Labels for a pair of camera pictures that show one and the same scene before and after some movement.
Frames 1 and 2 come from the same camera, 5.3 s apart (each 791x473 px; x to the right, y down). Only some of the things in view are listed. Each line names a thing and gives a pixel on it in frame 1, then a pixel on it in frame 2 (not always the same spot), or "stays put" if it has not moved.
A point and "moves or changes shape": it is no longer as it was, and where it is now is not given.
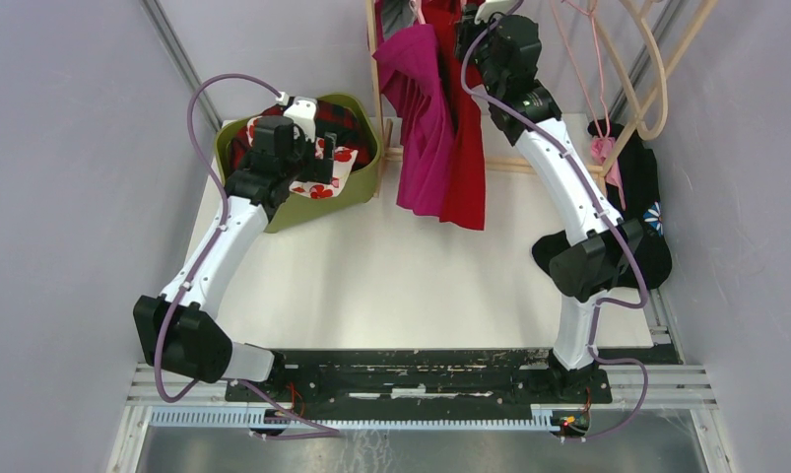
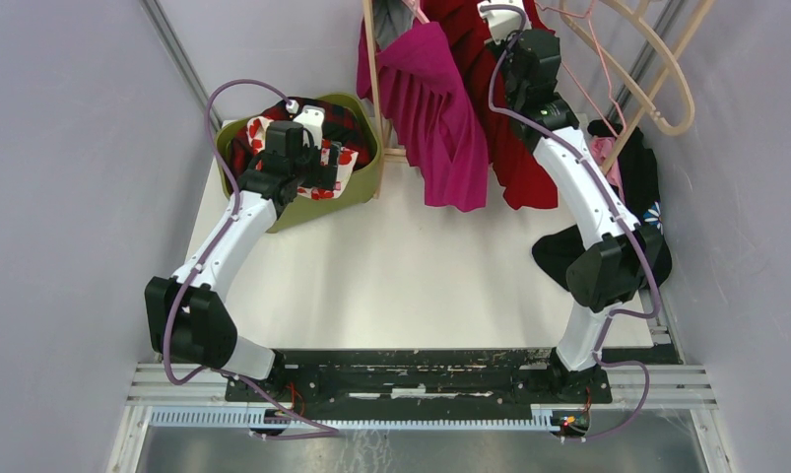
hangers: [592, 15] moves or changes shape
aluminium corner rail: [162, 24] stays put
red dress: [467, 206] to [528, 182]
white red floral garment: [315, 188] stays put
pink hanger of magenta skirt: [416, 6] stays put
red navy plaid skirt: [332, 119] stays put
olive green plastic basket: [296, 208] stays put
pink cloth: [600, 149] stays put
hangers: [661, 88] moves or changes shape
